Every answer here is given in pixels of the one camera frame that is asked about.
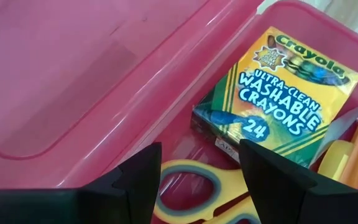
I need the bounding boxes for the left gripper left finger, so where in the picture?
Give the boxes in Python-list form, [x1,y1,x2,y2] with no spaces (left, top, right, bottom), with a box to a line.
[0,142,163,224]

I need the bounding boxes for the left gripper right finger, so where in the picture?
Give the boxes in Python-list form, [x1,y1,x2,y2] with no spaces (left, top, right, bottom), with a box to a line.
[239,139,358,224]

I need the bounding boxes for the yellow highlighter marker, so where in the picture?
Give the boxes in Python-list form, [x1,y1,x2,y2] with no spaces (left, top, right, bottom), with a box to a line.
[317,139,356,181]

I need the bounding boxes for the yellow handled scissors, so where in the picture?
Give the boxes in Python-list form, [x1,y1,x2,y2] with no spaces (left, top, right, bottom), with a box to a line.
[152,159,260,224]

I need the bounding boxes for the crayon box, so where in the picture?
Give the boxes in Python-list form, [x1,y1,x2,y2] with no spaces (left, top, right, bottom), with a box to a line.
[190,26,358,169]

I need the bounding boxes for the pink plastic pencil box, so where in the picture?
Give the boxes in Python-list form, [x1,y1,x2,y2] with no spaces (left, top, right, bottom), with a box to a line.
[0,0,358,224]

